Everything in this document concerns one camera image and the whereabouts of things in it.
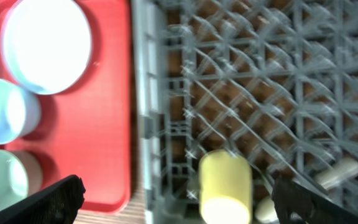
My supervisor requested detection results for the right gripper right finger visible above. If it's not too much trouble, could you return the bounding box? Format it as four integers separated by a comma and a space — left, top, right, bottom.
272, 179, 358, 224

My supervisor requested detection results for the mint green bowl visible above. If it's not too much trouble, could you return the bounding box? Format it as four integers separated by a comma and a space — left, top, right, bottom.
0, 149, 43, 211

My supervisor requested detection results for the yellow plastic cup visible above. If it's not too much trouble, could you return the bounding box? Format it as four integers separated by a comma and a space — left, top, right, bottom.
199, 149, 252, 224

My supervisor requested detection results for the grey dishwasher rack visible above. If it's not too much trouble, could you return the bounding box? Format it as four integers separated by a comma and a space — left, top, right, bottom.
131, 0, 358, 223

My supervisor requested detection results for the light blue plate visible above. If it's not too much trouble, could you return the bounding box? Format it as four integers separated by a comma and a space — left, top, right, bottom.
1, 0, 93, 95

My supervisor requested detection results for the red serving tray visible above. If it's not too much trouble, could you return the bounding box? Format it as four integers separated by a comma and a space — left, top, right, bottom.
0, 0, 131, 213

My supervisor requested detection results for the light blue bowl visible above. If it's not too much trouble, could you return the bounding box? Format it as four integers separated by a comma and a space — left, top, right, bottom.
0, 79, 42, 145

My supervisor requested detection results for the white spoon in rack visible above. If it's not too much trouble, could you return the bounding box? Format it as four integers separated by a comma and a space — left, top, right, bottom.
255, 157, 358, 223

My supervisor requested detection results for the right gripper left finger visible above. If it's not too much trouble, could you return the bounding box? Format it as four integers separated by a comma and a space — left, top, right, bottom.
0, 175, 86, 224

